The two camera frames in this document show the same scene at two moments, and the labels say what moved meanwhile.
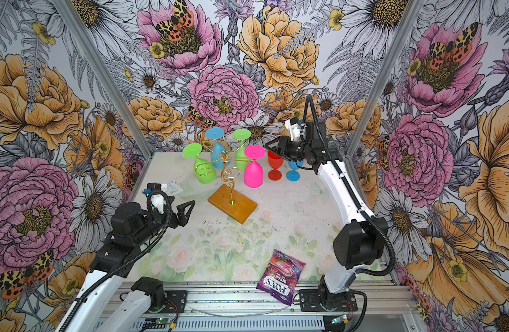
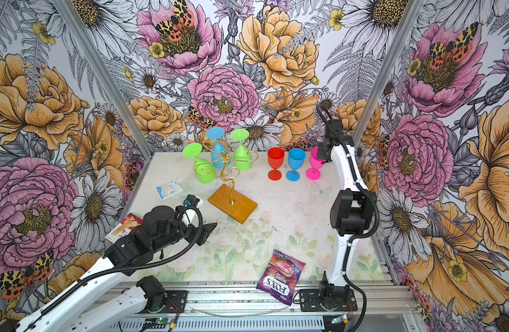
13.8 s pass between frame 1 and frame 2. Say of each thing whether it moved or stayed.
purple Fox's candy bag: stayed
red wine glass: stayed
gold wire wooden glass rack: stayed
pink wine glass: moved
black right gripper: moved
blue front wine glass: stayed
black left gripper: moved
